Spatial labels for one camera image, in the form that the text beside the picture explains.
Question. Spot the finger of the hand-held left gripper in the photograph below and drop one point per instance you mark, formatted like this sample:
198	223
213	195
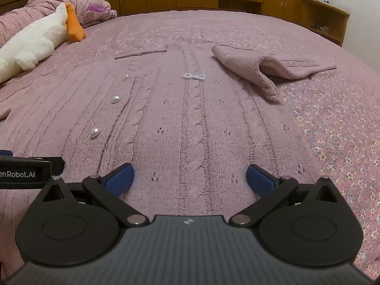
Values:
6	153

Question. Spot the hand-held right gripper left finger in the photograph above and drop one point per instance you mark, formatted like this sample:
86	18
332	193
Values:
118	179

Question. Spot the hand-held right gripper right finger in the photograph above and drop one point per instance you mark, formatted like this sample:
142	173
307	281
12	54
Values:
261	179

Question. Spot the pink knit cardigan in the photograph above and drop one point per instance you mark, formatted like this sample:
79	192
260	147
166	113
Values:
193	130

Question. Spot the pink floral bedsheet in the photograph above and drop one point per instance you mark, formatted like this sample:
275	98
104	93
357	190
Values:
341	118

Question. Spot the white goose plush toy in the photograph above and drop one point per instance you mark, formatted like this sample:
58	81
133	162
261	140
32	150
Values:
29	44

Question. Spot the small shelf trinkets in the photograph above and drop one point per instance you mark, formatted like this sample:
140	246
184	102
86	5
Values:
322	28

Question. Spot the purple plush toy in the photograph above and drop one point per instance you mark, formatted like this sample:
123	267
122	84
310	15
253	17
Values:
99	6

